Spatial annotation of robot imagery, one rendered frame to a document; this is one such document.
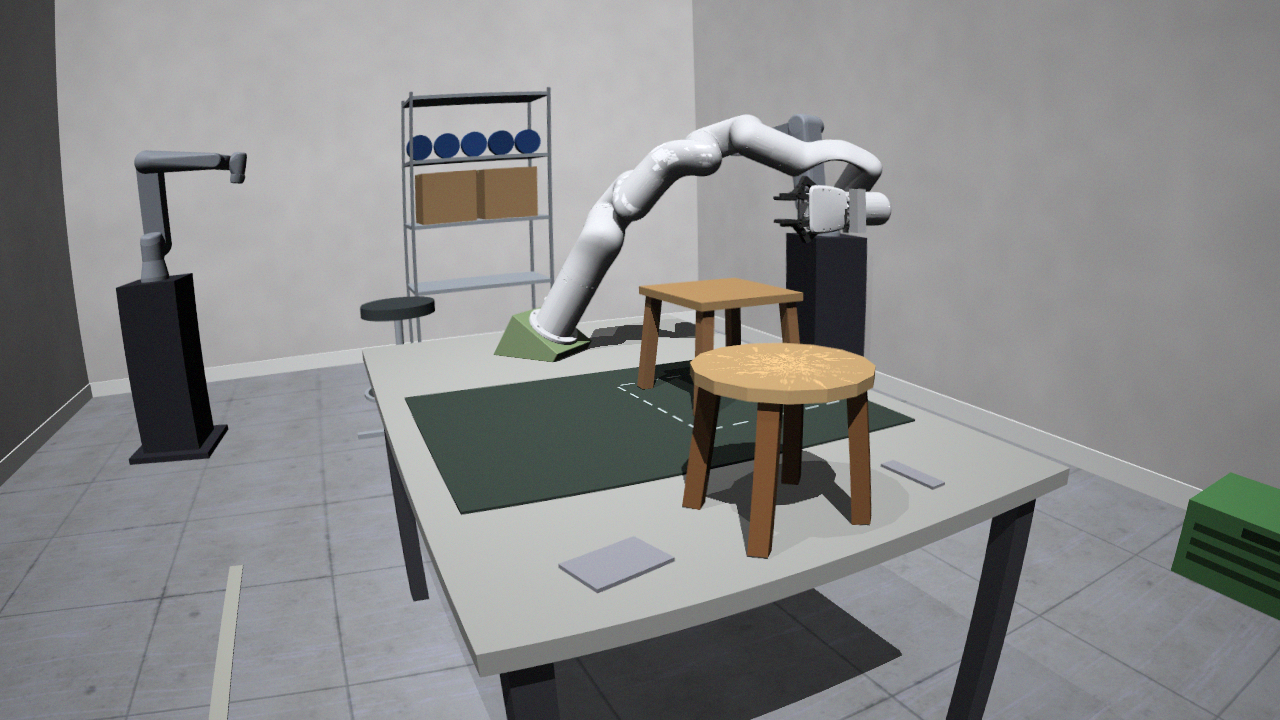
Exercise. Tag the small wooden stool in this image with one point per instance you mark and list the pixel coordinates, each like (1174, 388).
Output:
(774, 374)

